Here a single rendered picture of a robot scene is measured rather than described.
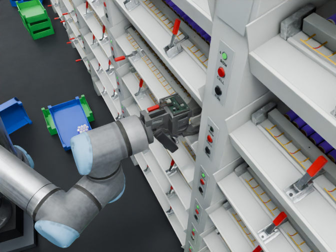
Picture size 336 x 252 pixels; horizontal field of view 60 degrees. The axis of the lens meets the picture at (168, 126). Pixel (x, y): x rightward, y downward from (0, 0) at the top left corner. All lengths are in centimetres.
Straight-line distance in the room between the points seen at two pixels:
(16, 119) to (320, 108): 205
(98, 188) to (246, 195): 35
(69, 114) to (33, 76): 67
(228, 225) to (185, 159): 25
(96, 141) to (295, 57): 42
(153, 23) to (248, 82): 43
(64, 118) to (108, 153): 142
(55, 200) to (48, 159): 127
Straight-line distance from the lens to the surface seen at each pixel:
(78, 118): 204
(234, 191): 72
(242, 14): 44
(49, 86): 247
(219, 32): 51
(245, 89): 51
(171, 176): 116
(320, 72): 43
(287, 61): 44
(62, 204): 71
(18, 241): 171
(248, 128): 58
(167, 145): 76
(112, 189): 75
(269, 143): 57
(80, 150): 65
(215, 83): 55
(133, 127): 66
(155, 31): 83
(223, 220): 89
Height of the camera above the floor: 151
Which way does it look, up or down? 49 degrees down
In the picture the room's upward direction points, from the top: straight up
